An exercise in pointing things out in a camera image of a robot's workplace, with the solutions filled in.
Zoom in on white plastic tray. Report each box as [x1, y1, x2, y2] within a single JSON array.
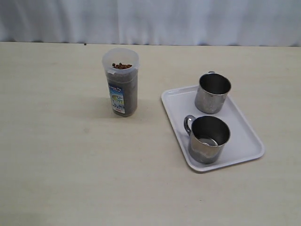
[[161, 86, 265, 173]]

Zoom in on clear plastic container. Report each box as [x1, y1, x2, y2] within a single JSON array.
[[102, 48, 139, 117]]

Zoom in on white curtain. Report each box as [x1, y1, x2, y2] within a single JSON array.
[[0, 0, 301, 47]]

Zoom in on steel mug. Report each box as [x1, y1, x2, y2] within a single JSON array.
[[194, 71, 231, 114], [183, 115, 231, 164]]

